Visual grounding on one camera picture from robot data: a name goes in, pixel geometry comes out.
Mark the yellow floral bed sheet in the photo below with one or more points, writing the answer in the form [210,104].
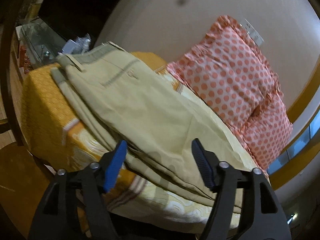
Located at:
[55,134]

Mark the left pink polka-dot pillow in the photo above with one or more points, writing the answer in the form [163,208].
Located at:
[227,70]

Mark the wooden framed window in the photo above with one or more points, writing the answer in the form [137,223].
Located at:
[303,145]

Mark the pink polka-dot pillow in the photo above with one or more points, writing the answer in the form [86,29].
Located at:
[227,70]
[267,131]

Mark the glass side table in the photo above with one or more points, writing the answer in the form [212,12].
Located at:
[43,45]

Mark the white wall socket panel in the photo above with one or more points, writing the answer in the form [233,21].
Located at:
[255,36]

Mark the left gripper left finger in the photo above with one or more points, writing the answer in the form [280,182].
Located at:
[72,206]

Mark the right pink polka-dot pillow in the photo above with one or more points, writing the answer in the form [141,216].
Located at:
[267,131]

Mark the khaki beige pants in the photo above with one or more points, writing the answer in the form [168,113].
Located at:
[118,97]

